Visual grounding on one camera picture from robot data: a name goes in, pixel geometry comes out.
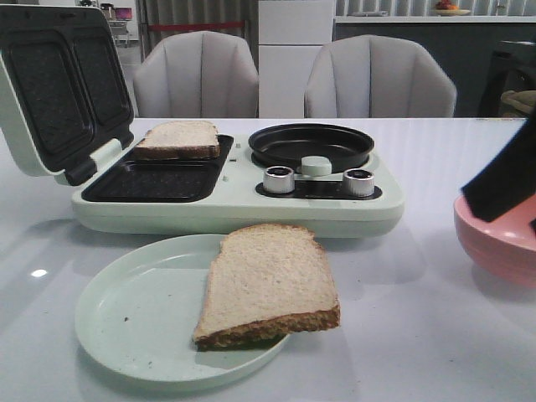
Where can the grey upholstered chair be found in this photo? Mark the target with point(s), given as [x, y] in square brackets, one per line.
[371, 76]
[198, 75]

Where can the red barrier belt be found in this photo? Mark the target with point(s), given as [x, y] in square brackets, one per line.
[195, 26]

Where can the silver control knob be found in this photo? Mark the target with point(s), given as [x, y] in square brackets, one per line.
[279, 180]
[358, 182]

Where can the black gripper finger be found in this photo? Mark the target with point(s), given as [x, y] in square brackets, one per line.
[507, 180]

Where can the left silver control knob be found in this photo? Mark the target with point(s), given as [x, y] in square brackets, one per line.
[279, 180]

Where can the beige cushion seat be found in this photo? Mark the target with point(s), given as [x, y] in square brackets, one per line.
[517, 104]

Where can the breakfast maker hinged lid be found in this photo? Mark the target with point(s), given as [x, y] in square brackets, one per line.
[63, 96]

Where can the fruit plate on counter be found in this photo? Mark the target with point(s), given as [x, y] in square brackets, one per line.
[446, 8]

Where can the left grey upholstered chair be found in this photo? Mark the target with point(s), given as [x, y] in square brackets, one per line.
[198, 75]

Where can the right grey upholstered chair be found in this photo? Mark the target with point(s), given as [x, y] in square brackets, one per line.
[371, 76]

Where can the white refrigerator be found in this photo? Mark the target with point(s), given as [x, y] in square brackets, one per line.
[290, 35]

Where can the mint green round plate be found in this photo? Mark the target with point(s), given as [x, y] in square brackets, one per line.
[137, 316]

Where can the black round frying pan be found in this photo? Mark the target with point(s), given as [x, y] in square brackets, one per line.
[287, 144]

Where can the right silver control knob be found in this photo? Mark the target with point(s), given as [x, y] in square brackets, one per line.
[358, 182]

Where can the mint green breakfast maker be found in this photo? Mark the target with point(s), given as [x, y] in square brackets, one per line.
[219, 195]

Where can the dark kitchen counter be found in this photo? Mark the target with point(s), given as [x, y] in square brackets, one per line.
[461, 45]

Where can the bread slice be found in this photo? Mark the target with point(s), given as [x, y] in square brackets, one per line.
[267, 281]
[179, 140]

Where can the pink plastic bowl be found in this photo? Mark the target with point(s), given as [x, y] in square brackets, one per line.
[506, 246]

